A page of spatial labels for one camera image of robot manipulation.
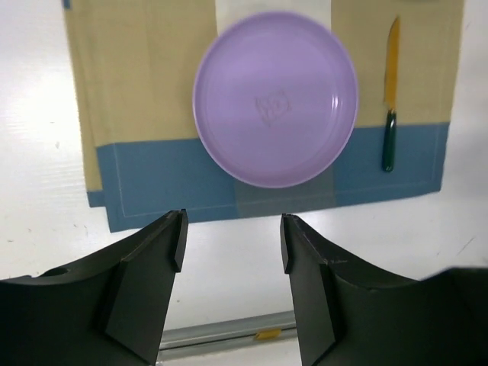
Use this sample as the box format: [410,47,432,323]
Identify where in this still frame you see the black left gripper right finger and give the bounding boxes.
[280,214,487,365]

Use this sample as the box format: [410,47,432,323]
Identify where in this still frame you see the purple plastic plate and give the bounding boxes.
[192,11,359,188]

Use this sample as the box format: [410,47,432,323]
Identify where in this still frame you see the blue beige checked placemat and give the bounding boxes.
[63,1,464,232]

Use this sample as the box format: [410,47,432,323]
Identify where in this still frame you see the aluminium front rail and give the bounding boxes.
[159,311,296,351]

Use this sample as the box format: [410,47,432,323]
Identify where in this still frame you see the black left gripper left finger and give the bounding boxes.
[1,210,188,365]

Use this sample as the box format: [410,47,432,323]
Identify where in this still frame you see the yellow knife green handle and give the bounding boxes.
[381,16,400,172]

